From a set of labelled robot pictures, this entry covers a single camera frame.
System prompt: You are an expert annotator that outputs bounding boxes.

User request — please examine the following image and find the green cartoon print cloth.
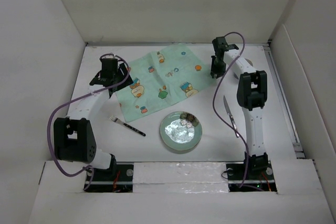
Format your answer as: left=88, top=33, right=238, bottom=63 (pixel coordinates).
left=117, top=45, right=215, bottom=122

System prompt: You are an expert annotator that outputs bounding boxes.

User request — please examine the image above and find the green floral plate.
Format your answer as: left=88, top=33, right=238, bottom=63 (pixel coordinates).
left=160, top=111, right=203, bottom=152

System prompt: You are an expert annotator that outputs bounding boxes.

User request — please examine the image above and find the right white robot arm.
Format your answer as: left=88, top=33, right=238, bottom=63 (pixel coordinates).
left=211, top=36, right=268, bottom=179

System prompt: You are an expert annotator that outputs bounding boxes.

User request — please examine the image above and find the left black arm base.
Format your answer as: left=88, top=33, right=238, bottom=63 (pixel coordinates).
left=84, top=155, right=134, bottom=193

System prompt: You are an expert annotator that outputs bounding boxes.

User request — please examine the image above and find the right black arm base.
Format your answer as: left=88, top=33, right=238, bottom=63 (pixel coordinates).
left=221, top=153, right=277, bottom=192

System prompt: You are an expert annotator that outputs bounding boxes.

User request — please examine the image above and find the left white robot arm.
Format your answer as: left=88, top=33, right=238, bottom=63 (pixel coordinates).
left=47, top=54, right=132, bottom=180

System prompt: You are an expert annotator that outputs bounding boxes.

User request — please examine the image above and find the silver table knife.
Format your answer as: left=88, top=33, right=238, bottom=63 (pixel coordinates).
left=223, top=96, right=239, bottom=138

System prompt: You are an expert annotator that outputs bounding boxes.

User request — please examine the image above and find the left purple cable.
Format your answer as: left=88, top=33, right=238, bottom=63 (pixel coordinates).
left=46, top=54, right=132, bottom=190

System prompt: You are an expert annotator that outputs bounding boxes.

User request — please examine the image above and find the purple cable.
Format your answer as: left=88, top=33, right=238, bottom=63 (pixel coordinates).
left=46, top=54, right=132, bottom=190
left=212, top=31, right=250, bottom=189

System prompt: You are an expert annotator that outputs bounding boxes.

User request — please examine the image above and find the fork with black handle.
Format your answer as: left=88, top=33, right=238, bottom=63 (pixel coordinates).
left=109, top=116, right=146, bottom=137

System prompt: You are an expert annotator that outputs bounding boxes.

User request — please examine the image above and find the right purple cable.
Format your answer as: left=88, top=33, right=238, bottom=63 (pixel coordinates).
left=212, top=31, right=250, bottom=189

